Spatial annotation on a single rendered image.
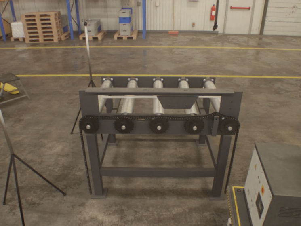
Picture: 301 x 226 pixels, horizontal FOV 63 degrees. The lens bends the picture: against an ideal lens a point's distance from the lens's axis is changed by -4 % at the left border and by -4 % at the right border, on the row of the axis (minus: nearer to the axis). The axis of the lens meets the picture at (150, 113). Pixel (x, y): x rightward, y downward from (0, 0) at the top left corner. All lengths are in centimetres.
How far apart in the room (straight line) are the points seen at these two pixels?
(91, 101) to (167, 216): 127
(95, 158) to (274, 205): 152
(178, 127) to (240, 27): 959
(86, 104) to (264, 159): 144
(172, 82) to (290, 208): 187
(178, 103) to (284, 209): 108
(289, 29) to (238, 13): 237
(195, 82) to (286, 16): 942
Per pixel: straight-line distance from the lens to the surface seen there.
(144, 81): 301
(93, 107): 216
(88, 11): 1129
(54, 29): 992
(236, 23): 1145
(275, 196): 172
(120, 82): 304
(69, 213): 265
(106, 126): 222
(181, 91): 201
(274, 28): 1205
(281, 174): 187
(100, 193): 271
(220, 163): 246
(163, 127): 210
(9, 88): 568
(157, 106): 232
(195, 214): 257
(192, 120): 212
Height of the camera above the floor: 195
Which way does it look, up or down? 28 degrees down
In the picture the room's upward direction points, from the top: straight up
